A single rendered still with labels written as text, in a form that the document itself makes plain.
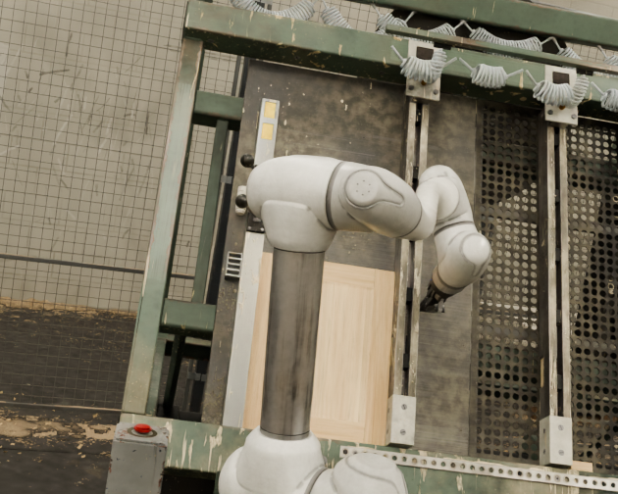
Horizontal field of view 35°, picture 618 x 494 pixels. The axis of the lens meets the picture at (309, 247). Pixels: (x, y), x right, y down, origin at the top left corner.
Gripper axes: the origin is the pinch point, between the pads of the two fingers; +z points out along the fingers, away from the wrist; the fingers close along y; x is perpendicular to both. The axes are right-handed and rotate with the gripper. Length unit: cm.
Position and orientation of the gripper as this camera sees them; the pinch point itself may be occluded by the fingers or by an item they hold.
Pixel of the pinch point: (426, 305)
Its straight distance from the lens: 262.9
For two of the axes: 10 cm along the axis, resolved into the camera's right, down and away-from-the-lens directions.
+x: -9.8, -1.4, -1.2
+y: 0.9, -9.2, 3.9
